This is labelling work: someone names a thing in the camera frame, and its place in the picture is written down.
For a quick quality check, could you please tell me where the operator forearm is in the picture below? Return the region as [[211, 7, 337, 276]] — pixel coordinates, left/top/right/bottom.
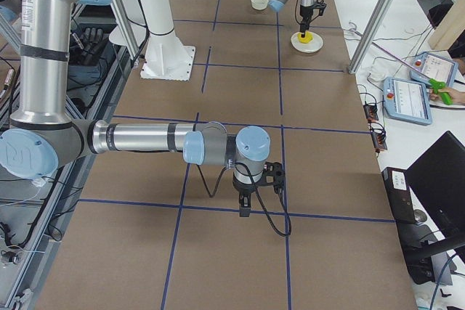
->
[[454, 91, 465, 105]]

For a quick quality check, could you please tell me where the operator hand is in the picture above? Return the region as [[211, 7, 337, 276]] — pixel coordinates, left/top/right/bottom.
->
[[429, 87, 458, 105]]

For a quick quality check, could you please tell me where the black monitor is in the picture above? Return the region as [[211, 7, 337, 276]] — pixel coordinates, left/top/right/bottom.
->
[[397, 131, 464, 285]]

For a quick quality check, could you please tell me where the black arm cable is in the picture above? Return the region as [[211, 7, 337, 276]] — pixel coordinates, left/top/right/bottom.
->
[[195, 163, 291, 237]]

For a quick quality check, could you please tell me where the aluminium frame post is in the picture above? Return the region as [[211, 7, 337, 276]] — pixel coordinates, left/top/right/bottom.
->
[[348, 0, 393, 74]]

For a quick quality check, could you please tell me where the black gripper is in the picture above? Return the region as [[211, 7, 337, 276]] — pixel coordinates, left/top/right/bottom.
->
[[232, 176, 259, 217], [299, 5, 313, 38]]

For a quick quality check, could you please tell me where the yellow lemon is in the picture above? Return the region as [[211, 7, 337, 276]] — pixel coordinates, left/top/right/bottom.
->
[[297, 32, 313, 44]]

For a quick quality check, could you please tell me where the green handled reacher grabber stick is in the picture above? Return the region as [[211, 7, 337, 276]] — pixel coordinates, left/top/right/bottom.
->
[[371, 41, 445, 90]]

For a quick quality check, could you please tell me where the orange circuit board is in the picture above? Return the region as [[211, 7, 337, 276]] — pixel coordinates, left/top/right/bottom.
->
[[368, 121, 387, 153], [363, 104, 379, 123]]

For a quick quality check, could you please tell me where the orange circuit board lower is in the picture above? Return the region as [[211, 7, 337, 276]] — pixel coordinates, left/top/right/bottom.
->
[[368, 121, 387, 153]]

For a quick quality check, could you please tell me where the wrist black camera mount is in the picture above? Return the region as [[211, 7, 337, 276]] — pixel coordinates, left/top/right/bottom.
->
[[313, 0, 327, 17], [260, 162, 286, 197]]

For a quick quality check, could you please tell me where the blue teach pendant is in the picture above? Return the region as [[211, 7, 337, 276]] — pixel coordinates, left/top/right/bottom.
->
[[383, 77, 432, 126], [410, 52, 458, 87]]

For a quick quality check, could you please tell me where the far blue teach pendant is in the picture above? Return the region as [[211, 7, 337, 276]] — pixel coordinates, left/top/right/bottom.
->
[[410, 52, 458, 87]]

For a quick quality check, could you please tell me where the white small bowl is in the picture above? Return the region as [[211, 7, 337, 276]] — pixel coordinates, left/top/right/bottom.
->
[[250, 0, 268, 11]]

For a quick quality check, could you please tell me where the black mini pc box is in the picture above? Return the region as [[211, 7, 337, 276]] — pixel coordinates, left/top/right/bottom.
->
[[381, 167, 416, 224]]

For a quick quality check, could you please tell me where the white round plate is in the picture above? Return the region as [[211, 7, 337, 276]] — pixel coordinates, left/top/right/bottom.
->
[[291, 31, 323, 54]]

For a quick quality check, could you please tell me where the near blue teach pendant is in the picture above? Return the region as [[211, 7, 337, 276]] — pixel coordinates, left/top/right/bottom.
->
[[383, 77, 432, 126]]

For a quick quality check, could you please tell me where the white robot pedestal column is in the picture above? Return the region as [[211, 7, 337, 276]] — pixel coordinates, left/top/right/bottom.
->
[[121, 0, 195, 81]]

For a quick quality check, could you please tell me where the orange circuit board upper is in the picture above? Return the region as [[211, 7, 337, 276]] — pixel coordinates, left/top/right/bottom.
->
[[363, 104, 379, 123]]

